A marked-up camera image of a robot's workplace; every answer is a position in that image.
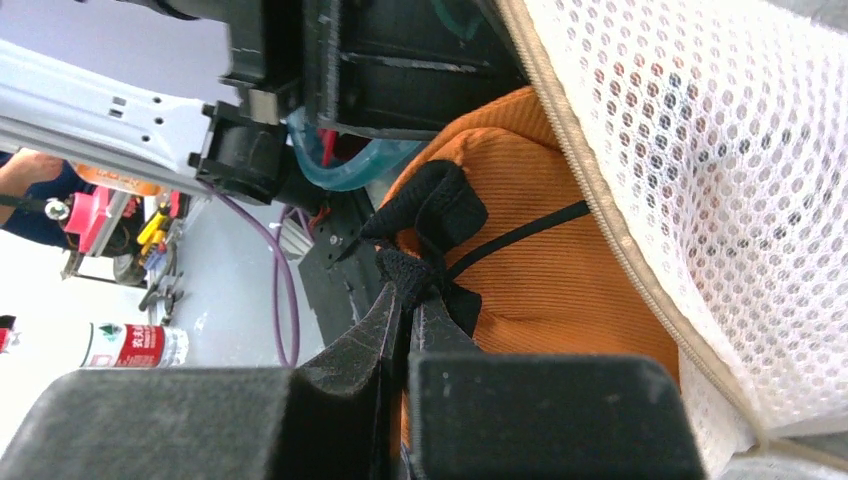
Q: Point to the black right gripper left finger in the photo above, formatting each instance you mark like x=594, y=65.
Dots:
x=335, y=417

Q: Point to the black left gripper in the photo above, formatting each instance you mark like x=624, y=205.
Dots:
x=380, y=69

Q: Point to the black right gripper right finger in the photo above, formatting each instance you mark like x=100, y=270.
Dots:
x=474, y=415

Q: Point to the orange black bra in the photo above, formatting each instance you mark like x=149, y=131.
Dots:
x=489, y=219

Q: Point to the round white mesh pouch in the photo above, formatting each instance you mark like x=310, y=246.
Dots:
x=710, y=141

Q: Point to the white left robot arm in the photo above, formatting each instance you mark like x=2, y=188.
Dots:
x=182, y=143

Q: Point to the person forearm background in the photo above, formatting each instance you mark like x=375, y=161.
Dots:
x=35, y=175

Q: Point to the teal plastic basin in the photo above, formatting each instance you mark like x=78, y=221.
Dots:
x=338, y=161

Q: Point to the plastic water bottle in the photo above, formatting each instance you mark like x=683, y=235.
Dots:
x=113, y=345

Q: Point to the pink tool clutter background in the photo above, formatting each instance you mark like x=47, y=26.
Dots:
x=139, y=234

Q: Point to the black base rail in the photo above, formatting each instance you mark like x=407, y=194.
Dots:
x=338, y=273

